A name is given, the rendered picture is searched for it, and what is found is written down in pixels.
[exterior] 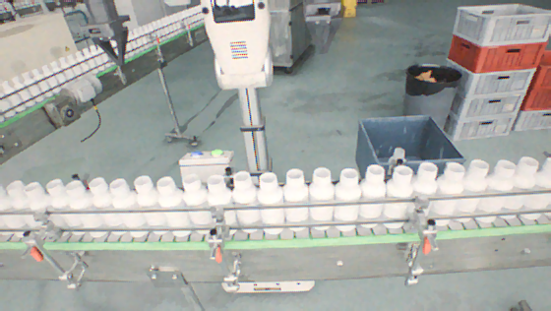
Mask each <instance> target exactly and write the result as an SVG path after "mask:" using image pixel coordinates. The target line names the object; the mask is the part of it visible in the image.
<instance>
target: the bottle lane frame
mask: <svg viewBox="0 0 551 311"><path fill-rule="evenodd" d="M549 221H550V220H549ZM491 223H492V222H491ZM448 228H449V227H448ZM371 231H372V234H371V235H359V234H358V233H357V231H355V232H356V235H355V236H349V237H343V235H342V233H341V232H340V237H328V235H327V233H326V232H325V237H324V238H313V237H312V234H311V232H310V234H309V238H300V239H297V238H296V237H295V233H294V235H293V239H280V234H278V237H277V239H272V240H267V239H266V236H265V234H264V236H263V239H262V240H250V234H249V236H248V239H247V240H244V241H235V240H234V235H233V236H232V239H231V241H225V247H224V249H222V250H223V253H224V255H225V259H226V262H227V265H228V268H229V270H230V272H231V273H232V272H233V267H234V262H235V260H234V259H233V256H232V252H238V253H239V257H240V260H237V262H241V264H242V268H243V269H240V272H239V276H238V278H239V282H270V281H307V280H354V279H381V278H390V277H405V275H408V272H409V270H408V265H409V262H408V263H407V259H408V256H409V255H412V254H413V252H410V251H411V248H412V245H413V244H419V241H420V239H419V236H418V231H417V232H410V233H405V232H404V230H403V228H402V234H390V233H389V232H388V230H387V234H384V235H375V233H374V231H373V230H371ZM190 236H191V235H190ZM190 236H189V238H188V240H187V241H186V242H176V241H175V239H176V236H175V238H174V239H173V242H171V241H162V239H161V238H160V240H159V241H158V242H148V238H149V237H148V238H147V239H146V241H145V242H137V241H136V242H135V241H134V240H135V238H134V239H133V240H132V241H131V242H120V240H119V241H118V242H107V239H106V241H104V242H94V239H93V241H92V242H83V241H82V240H83V239H82V240H80V241H79V242H69V239H70V238H71V237H70V238H69V239H68V240H67V241H68V242H60V241H59V242H58V241H57V240H55V241H54V242H44V243H45V244H44V245H43V247H44V248H45V249H46V251H47V252H48V253H50V254H51V255H52V258H53V259H54V260H55V261H56V262H57V263H58V264H59V265H60V266H61V267H62V268H63V269H64V270H65V272H70V269H71V268H72V267H73V264H74V263H75V261H76V260H74V258H73V257H72V256H71V254H70V253H76V254H77V255H78V256H79V257H80V258H81V260H79V261H78V262H84V264H85V265H86V266H87V267H88V268H87V269H86V272H85V273H84V274H83V276H82V279H81V281H105V282H120V281H125V282H149V283H152V281H151V280H150V278H149V276H148V275H147V272H148V271H149V270H150V269H152V270H155V269H160V270H171V269H174V270H176V271H178V272H180V273H181V274H182V276H183V277H184V279H185V281H186V283H193V282H210V283H225V282H224V275H223V272H222V269H221V266H220V264H219V262H218V261H217V260H215V261H211V260H210V257H211V253H212V251H213V249H210V247H209V244H208V241H206V240H205V236H204V237H203V239H202V241H190ZM21 240H22V239H21ZM21 240H20V242H16V241H12V242H11V241H10V239H9V240H8V242H0V280H50V281H53V280H60V279H59V275H58V274H57V273H56V272H55V270H54V269H52V268H51V267H50V266H49V264H48V263H47V262H46V261H45V260H44V259H43V260H42V261H41V262H39V261H38V260H37V259H36V258H35V257H34V256H33V255H32V254H28V255H27V258H26V259H24V260H22V259H20V257H21V256H22V255H23V254H22V253H23V252H24V251H26V249H27V248H28V246H27V245H25V244H24V242H22V241H21ZM434 241H435V242H436V243H437V245H438V249H439V250H438V251H437V252H433V251H432V249H430V252H429V253H428V254H426V255H425V254H423V256H422V258H421V261H420V264H419V267H420V268H422V270H423V273H422V274H421V275H442V274H453V273H466V272H487V271H490V270H509V269H520V268H531V267H551V221H550V223H542V224H538V223H537V222H536V224H535V225H524V224H523V223H522V222H521V225H510V226H509V225H508V224H507V227H496V226H495V225H494V224H493V223H492V227H486V228H481V227H479V226H477V228H475V229H466V228H465V227H464V226H463V225H462V230H451V229H448V230H442V231H438V233H437V235H436V238H435V239H434Z"/></svg>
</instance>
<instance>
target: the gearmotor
mask: <svg viewBox="0 0 551 311"><path fill-rule="evenodd" d="M101 91H102V84H101V82H100V80H99V79H98V78H97V77H95V76H92V75H87V76H85V77H84V78H81V79H80V80H77V81H75V82H74V83H71V84H69V85H68V86H67V87H63V88H61V90H60V92H59V93H60V95H58V96H57V97H55V98H53V99H51V100H48V101H47V102H46V103H45V104H44V107H45V109H46V111H47V112H48V114H49V116H50V118H51V120H52V121H53V123H54V126H56V127H57V128H61V127H62V126H65V127H66V126H68V125H70V124H72V123H74V122H75V121H76V120H78V119H80V118H81V116H80V113H79V111H78V109H77V107H76V106H78V105H80V104H82V103H83V102H85V101H88V100H89V99H90V100H91V101H92V104H93V107H94V109H96V111H98V110H97V108H96V106H95V104H94V102H93V101H94V99H93V98H94V97H95V96H97V95H98V94H100V93H101ZM97 116H98V118H99V124H98V126H97V128H96V131H97V130H98V128H99V126H100V123H101V119H100V116H99V114H98V113H97ZM96 131H95V132H94V133H96ZM94 133H92V134H94ZM92 134H90V135H89V136H88V137H86V138H84V139H83V140H82V141H81V142H83V141H84V140H86V139H87V138H89V137H90V136H91V135H92Z"/></svg>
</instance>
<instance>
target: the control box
mask: <svg viewBox="0 0 551 311"><path fill-rule="evenodd" d="M201 153H202V154H201V155H191V153H187V154H186V155H185V156H184V157H183V158H182V159H181V160H180V161H179V162H180V168H181V174H182V180H183V179H184V177H185V176H186V175H188V174H192V173H194V174H197V175H198V176H199V178H200V180H201V182H202V183H208V182H207V181H208V179H209V178H210V177H211V176H213V175H217V174H218V175H221V176H222V174H223V173H225V171H224V169H225V168H226V167H227V166H229V167H231V166H233V167H234V171H233V172H236V168H235V160H234V151H222V154H219V155H212V152H201Z"/></svg>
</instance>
